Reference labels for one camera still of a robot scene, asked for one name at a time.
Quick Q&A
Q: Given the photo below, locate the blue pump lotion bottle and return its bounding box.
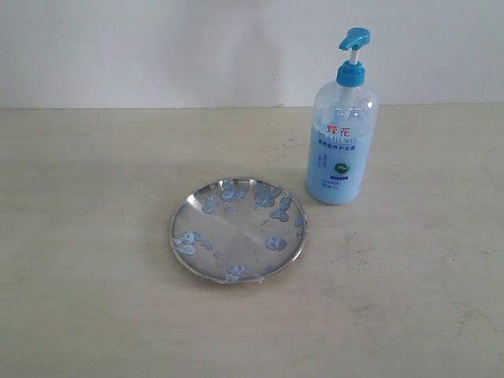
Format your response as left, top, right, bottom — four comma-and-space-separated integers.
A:
306, 28, 379, 206

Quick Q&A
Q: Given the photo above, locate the round steel plate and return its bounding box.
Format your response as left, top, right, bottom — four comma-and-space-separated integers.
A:
169, 178, 308, 284

